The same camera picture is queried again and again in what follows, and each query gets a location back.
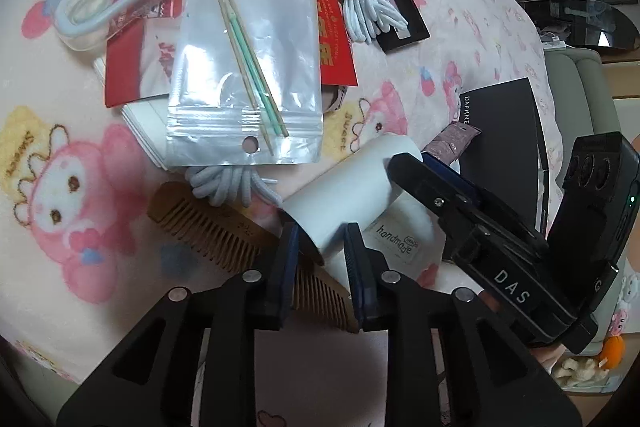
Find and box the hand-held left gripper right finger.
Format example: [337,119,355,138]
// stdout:
[344,223,568,427]

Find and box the black glass side table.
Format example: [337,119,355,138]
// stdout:
[522,0,640,52]

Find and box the pink printed blanket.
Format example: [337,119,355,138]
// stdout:
[0,0,557,427]

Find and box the clear zip bag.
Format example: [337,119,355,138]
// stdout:
[165,0,323,168]

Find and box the black square display frame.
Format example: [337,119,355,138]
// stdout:
[372,0,431,54]

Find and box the red envelope with gold print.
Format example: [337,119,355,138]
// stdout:
[247,0,360,88]

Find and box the pink plush toy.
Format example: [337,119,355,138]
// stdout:
[607,274,640,338]

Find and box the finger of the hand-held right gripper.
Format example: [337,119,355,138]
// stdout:
[387,152,483,228]
[421,151,486,202]

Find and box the white paper stack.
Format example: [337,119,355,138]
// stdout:
[92,57,173,170]

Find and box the pale blue hair tie bundle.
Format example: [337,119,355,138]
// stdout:
[185,164,283,208]

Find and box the white cylindrical tube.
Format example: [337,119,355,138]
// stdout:
[282,134,443,265]

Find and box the pink cream tube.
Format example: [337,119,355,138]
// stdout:
[431,121,483,168]

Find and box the green tipped cotton swab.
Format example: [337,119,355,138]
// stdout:
[213,0,274,156]
[222,0,291,138]

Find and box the red photo card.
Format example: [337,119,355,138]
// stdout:
[105,0,182,108]

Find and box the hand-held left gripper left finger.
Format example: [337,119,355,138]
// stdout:
[56,223,301,427]

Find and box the white plush toy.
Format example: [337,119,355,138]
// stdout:
[552,354,611,390]

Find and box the black box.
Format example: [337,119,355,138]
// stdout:
[456,77,557,235]

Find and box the brown wooden comb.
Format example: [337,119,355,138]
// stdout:
[146,181,361,334]

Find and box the film strip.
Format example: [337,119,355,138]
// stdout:
[322,84,349,112]

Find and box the grey armchair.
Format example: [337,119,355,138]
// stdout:
[542,47,640,148]

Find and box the orange plush toy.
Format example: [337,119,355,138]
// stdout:
[600,334,627,365]

